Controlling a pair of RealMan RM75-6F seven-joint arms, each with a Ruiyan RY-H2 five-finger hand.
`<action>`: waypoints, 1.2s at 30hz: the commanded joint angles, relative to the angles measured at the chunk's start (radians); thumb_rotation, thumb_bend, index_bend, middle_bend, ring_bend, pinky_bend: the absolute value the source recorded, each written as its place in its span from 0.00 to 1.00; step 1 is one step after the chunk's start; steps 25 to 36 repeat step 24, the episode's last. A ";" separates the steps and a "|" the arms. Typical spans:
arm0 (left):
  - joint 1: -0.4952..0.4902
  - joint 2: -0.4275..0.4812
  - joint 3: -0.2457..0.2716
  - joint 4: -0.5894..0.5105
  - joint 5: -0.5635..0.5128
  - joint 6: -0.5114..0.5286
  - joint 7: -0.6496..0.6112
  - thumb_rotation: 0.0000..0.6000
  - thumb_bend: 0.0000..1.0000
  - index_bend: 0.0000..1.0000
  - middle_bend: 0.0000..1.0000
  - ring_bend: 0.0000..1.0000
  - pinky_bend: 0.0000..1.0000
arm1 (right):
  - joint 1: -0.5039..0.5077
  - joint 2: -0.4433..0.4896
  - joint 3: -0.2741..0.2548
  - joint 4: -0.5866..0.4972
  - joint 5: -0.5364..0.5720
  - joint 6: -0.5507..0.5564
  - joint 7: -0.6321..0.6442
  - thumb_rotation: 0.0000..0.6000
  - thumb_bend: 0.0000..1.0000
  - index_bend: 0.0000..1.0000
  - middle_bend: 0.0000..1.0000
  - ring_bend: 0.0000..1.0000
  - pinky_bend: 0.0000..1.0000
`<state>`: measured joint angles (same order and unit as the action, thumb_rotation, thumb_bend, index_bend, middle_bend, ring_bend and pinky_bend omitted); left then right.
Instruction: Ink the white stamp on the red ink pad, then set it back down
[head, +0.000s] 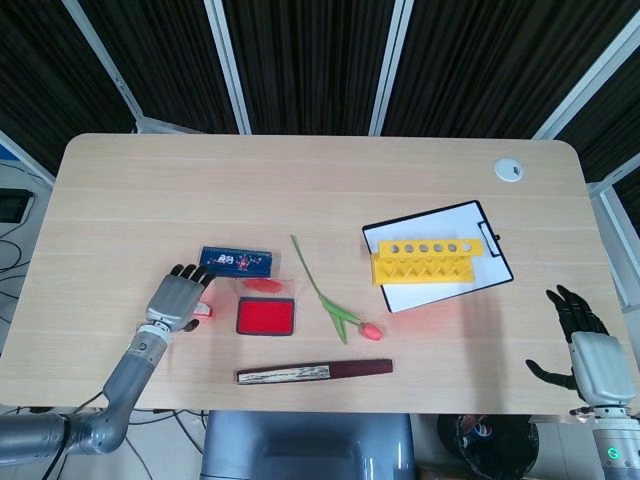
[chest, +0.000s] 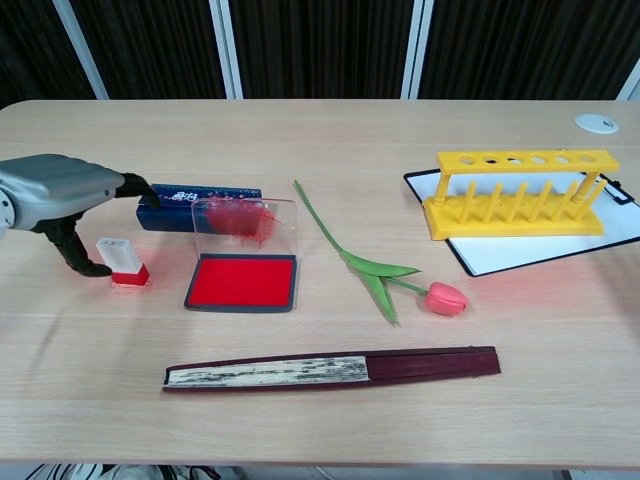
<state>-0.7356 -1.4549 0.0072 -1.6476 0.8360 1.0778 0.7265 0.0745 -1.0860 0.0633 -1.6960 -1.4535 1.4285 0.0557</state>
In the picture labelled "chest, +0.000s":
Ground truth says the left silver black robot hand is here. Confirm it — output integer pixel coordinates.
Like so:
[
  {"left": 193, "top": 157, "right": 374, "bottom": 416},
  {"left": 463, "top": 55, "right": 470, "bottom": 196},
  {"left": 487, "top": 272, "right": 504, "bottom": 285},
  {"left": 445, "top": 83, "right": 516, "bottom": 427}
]
[{"left": 0, "top": 153, "right": 162, "bottom": 278}]

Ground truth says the white red stamp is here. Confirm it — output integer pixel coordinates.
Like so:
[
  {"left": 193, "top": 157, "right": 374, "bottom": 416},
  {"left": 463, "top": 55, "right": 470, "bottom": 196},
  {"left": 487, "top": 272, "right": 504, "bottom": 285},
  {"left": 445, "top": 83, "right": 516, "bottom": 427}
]
[{"left": 95, "top": 237, "right": 153, "bottom": 289}]

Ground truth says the dark blue printed box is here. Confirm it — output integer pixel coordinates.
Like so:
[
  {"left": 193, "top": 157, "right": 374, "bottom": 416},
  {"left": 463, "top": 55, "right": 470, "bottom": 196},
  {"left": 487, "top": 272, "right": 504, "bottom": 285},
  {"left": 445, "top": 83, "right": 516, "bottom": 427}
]
[{"left": 135, "top": 182, "right": 265, "bottom": 234}]

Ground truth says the red ink pad clear lid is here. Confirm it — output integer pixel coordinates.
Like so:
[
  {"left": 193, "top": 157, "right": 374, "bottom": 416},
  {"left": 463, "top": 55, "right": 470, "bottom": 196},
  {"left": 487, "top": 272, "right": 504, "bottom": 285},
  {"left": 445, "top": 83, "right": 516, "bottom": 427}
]
[{"left": 182, "top": 196, "right": 302, "bottom": 315}]

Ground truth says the folded dark red fan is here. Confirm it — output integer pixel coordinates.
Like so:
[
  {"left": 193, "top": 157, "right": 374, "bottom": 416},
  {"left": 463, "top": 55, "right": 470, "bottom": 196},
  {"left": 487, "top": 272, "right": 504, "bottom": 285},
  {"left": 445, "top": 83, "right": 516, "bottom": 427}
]
[{"left": 161, "top": 345, "right": 503, "bottom": 394}]

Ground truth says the artificial pink tulip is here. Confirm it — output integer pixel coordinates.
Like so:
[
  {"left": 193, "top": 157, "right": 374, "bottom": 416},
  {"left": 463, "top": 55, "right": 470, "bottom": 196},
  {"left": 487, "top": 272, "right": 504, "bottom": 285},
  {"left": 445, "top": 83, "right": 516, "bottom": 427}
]
[{"left": 292, "top": 179, "right": 471, "bottom": 329}]

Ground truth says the yellow test tube rack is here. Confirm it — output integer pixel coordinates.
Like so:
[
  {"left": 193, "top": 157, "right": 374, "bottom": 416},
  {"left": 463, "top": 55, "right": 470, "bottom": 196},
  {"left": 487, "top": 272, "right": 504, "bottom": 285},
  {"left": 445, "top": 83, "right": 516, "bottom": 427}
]
[{"left": 421, "top": 149, "right": 622, "bottom": 243}]

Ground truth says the black-edged white clipboard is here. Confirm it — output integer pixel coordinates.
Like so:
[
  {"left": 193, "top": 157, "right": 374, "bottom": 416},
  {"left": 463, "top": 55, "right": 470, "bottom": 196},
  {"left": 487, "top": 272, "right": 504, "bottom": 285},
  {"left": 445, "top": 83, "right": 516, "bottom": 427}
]
[{"left": 402, "top": 167, "right": 640, "bottom": 279}]

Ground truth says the white frame post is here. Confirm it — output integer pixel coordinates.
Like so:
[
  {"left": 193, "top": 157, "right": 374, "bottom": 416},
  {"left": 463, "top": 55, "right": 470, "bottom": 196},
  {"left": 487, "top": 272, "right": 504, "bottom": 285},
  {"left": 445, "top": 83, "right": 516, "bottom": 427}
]
[
  {"left": 208, "top": 0, "right": 245, "bottom": 100},
  {"left": 616, "top": 62, "right": 640, "bottom": 103},
  {"left": 399, "top": 0, "right": 435, "bottom": 100},
  {"left": 51, "top": 0, "right": 111, "bottom": 101}
]

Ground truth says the white round cable grommet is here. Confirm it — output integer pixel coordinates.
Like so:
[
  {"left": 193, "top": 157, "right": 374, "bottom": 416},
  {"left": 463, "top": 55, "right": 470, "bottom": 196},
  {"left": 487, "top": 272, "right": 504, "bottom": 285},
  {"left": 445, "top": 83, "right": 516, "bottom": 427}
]
[{"left": 573, "top": 113, "right": 621, "bottom": 135}]

